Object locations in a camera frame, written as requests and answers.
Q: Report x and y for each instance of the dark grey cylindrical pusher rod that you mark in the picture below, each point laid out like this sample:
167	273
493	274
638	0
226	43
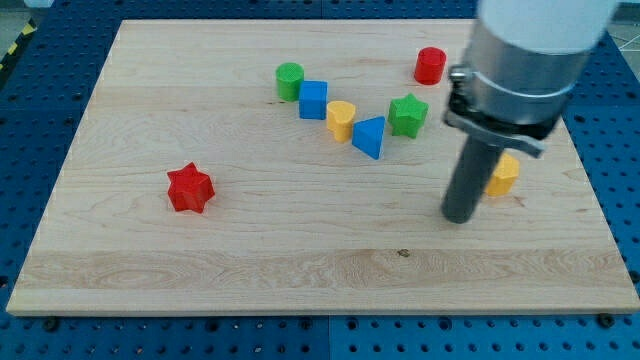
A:
471	176

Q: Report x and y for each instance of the yellow hexagon block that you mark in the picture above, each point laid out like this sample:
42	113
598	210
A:
504	176

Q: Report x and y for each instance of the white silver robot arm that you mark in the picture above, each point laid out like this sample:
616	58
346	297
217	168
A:
522	61

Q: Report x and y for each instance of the green star block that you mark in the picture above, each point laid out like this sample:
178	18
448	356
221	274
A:
407	115

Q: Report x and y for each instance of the blue triangle block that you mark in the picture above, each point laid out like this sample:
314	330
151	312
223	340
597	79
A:
368	136

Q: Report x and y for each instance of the red cylinder block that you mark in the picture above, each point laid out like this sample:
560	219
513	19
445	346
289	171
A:
430	64

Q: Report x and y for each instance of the yellow heart block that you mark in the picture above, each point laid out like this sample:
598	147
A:
340	119

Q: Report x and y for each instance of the blue cube block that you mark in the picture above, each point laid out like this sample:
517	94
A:
313	99

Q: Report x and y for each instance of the green cylinder block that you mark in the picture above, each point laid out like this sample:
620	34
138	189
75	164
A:
289	76

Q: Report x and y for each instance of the light wooden board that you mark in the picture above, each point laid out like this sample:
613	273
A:
300	224

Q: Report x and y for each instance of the red star block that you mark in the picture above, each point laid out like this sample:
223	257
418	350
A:
189	189

